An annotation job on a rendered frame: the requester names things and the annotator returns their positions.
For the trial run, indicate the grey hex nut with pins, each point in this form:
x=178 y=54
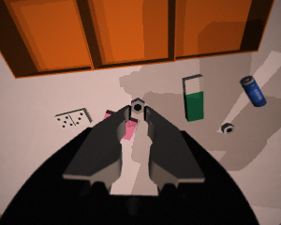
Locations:
x=137 y=105
x=227 y=128

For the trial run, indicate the blue aa battery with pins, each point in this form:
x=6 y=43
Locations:
x=252 y=90

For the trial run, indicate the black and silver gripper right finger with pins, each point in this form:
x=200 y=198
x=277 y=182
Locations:
x=175 y=157

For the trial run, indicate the green and white eraser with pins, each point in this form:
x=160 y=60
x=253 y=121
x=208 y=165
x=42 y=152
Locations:
x=193 y=97

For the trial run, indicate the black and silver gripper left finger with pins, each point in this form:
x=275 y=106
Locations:
x=93 y=155

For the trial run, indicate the pink block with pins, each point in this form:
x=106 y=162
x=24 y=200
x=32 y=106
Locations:
x=130 y=125

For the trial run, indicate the orange three-compartment bin rack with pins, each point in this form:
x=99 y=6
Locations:
x=49 y=37

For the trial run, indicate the white domino tile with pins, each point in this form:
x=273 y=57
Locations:
x=73 y=119

